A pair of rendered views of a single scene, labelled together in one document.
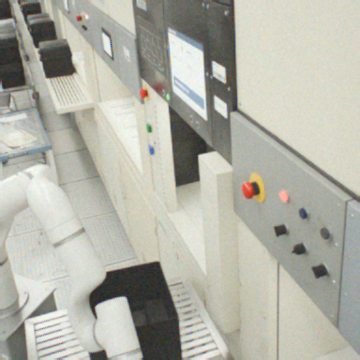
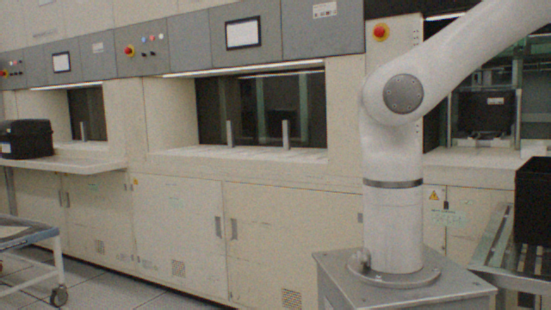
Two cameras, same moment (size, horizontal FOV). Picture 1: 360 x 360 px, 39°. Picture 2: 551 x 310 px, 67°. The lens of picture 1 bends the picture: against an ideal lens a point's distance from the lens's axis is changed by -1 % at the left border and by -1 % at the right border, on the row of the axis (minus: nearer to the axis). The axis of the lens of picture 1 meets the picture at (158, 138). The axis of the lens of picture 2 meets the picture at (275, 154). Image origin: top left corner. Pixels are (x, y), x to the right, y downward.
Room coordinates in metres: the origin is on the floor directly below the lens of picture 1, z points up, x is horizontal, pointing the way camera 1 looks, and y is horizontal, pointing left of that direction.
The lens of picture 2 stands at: (0.98, 1.35, 1.13)
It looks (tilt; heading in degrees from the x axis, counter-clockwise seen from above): 8 degrees down; 319
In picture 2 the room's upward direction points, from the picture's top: 3 degrees counter-clockwise
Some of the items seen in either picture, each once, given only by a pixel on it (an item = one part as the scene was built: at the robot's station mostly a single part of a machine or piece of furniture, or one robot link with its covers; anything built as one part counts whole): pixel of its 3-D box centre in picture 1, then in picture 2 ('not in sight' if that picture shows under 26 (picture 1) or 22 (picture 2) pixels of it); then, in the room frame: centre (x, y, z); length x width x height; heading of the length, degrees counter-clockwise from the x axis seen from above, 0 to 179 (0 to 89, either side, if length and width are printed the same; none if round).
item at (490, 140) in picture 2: not in sight; (485, 139); (1.79, -0.64, 0.89); 0.22 x 0.21 x 0.04; 105
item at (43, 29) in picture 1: (42, 32); not in sight; (5.41, 1.12, 0.93); 0.30 x 0.28 x 0.26; 18
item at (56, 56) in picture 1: (55, 57); (24, 138); (4.26, 0.81, 0.93); 0.30 x 0.28 x 0.26; 12
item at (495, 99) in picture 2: not in sight; (486, 103); (1.79, -0.64, 1.06); 0.24 x 0.20 x 0.32; 15
